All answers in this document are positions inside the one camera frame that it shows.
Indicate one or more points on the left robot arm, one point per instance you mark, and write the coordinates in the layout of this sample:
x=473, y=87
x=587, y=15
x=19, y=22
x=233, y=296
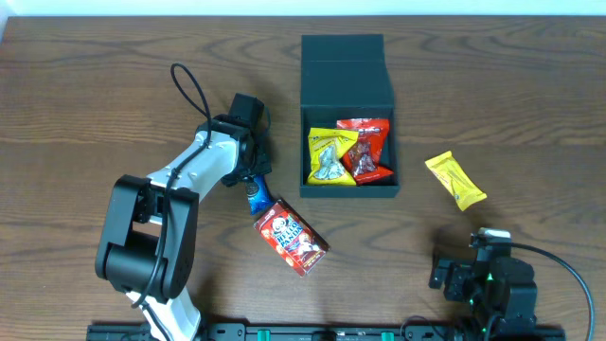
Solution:
x=147, y=244

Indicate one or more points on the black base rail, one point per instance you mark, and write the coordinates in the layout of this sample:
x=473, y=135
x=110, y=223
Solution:
x=240, y=332

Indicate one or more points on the yellow seed snack bag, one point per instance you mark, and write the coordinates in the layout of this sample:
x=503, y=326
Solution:
x=327, y=147

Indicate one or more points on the yellow wrapped snack bar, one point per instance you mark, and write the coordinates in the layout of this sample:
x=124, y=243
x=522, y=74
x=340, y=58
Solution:
x=452, y=177

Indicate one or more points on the red Hello Panda box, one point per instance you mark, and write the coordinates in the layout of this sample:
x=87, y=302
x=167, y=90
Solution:
x=292, y=237

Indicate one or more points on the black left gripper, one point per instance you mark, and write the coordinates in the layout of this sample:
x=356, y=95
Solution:
x=258, y=163

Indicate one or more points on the dark green open box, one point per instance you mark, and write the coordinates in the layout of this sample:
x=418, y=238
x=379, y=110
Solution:
x=345, y=76

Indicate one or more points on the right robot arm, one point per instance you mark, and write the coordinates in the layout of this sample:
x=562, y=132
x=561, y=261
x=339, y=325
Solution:
x=501, y=294

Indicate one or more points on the red jerky snack bag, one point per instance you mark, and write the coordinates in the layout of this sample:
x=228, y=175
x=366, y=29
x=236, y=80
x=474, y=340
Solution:
x=363, y=159

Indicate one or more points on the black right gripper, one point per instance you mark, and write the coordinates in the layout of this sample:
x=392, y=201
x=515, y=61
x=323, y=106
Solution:
x=454, y=278

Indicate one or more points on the blue Oreo cookie pack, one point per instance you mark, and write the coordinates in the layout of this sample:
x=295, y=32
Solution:
x=258, y=195

